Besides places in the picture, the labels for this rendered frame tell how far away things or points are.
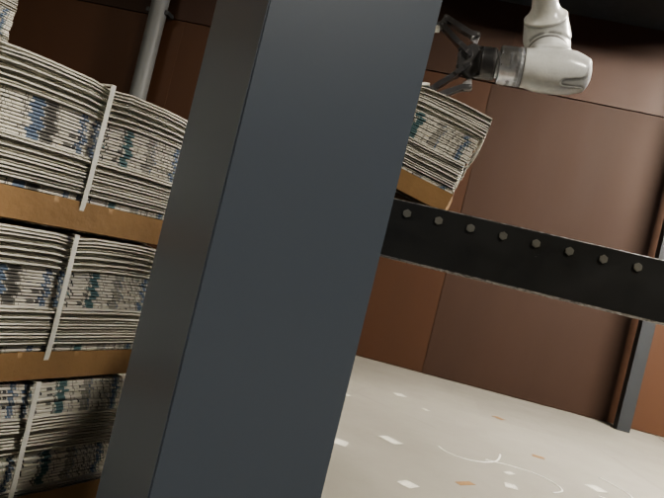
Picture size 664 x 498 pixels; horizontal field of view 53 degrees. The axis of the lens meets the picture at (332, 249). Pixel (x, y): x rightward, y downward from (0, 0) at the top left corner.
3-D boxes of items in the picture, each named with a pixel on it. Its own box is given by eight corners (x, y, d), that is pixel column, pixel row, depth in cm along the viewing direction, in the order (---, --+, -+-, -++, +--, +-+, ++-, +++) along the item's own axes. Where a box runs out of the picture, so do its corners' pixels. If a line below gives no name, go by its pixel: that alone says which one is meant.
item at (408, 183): (377, 179, 143) (387, 161, 143) (386, 194, 171) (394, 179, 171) (444, 212, 140) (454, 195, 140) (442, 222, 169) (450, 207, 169)
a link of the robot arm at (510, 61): (521, 80, 149) (494, 77, 150) (515, 92, 158) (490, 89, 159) (527, 41, 150) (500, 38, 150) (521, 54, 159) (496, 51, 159)
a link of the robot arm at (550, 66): (516, 99, 154) (517, 73, 163) (585, 108, 152) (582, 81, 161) (527, 55, 147) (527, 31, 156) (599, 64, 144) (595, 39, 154)
